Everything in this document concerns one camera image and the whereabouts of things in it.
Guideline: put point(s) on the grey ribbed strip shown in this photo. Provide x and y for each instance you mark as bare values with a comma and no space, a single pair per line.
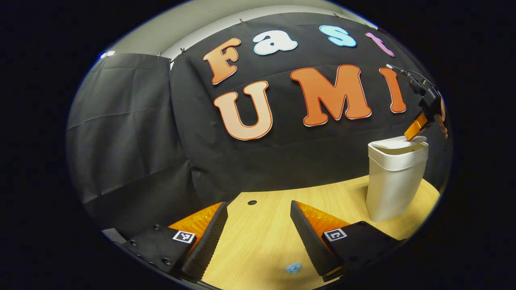
113,235

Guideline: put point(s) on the bright ceiling light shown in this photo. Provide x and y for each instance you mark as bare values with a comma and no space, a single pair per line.
107,54

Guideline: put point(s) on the blue paper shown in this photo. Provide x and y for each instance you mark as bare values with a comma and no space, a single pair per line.
293,268

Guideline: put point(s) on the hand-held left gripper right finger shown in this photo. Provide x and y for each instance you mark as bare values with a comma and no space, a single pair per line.
308,237

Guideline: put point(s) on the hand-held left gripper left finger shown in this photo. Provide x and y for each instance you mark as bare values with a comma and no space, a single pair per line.
209,241

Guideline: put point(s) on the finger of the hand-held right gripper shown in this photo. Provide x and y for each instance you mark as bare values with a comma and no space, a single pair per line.
416,127

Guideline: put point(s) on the wooden desktop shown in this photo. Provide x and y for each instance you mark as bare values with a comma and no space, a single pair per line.
262,233

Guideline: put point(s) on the white desktop garbage bin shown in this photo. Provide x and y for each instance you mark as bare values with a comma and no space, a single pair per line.
393,181

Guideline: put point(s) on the black backdrop cloth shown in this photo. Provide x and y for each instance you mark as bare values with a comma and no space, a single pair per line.
133,133

